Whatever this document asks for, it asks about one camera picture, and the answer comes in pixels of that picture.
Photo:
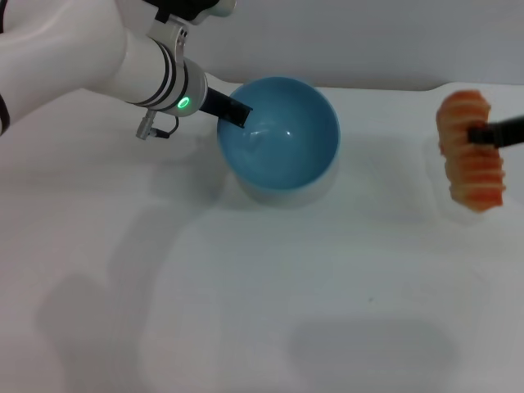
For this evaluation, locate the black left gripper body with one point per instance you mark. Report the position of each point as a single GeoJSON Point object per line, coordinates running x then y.
{"type": "Point", "coordinates": [213, 102]}

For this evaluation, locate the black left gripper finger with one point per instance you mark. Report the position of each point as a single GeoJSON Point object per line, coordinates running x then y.
{"type": "Point", "coordinates": [238, 114]}

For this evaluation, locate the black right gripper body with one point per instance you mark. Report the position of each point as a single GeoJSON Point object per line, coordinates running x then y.
{"type": "Point", "coordinates": [509, 133]}

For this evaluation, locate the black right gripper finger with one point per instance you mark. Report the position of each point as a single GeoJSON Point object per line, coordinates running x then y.
{"type": "Point", "coordinates": [481, 135]}

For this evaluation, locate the orange ridged bread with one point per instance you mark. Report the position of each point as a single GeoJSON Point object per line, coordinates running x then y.
{"type": "Point", "coordinates": [466, 172]}

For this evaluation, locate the blue bowl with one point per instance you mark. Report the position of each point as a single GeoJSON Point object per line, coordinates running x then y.
{"type": "Point", "coordinates": [286, 139]}

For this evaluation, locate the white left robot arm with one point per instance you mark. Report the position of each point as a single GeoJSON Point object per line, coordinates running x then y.
{"type": "Point", "coordinates": [82, 49]}

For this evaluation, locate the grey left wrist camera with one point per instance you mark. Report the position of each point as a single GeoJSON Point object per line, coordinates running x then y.
{"type": "Point", "coordinates": [192, 10]}

